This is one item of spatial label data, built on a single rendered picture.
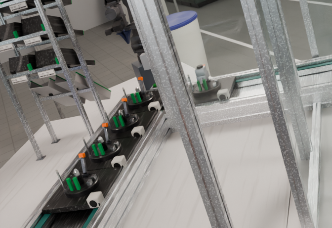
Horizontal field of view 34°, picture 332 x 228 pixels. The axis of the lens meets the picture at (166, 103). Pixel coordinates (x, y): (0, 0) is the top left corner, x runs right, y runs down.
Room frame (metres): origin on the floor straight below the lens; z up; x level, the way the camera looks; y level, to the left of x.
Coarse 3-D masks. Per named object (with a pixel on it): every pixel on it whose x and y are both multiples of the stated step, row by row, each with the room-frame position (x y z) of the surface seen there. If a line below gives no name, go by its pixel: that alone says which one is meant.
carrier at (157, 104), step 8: (136, 88) 2.49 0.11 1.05; (128, 96) 2.64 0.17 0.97; (136, 96) 2.50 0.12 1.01; (144, 96) 2.50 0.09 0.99; (152, 96) 2.47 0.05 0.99; (128, 104) 2.47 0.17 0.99; (136, 104) 2.43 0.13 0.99; (144, 104) 2.43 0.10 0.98; (152, 104) 2.36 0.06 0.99; (160, 104) 2.39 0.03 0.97; (128, 112) 2.42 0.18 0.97; (136, 112) 2.38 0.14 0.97
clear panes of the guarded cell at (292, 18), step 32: (256, 0) 1.22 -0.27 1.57; (288, 0) 1.20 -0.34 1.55; (320, 0) 1.17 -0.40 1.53; (288, 32) 1.20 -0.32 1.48; (320, 32) 1.17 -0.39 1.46; (288, 64) 1.21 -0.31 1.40; (320, 64) 1.18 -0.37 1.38; (288, 96) 1.22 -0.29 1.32; (320, 96) 1.19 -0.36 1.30; (288, 128) 1.22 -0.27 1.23; (320, 128) 1.19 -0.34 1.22; (320, 160) 1.20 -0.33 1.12; (320, 192) 1.21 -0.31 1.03; (320, 224) 1.22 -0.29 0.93
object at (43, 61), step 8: (64, 48) 2.49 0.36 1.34; (40, 56) 2.49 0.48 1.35; (48, 56) 2.46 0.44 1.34; (56, 56) 2.43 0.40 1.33; (64, 56) 2.47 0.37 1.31; (72, 56) 2.52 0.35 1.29; (40, 64) 2.48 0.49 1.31; (48, 64) 2.56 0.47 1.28; (72, 64) 2.51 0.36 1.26; (80, 64) 2.54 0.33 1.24; (88, 64) 2.59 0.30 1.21
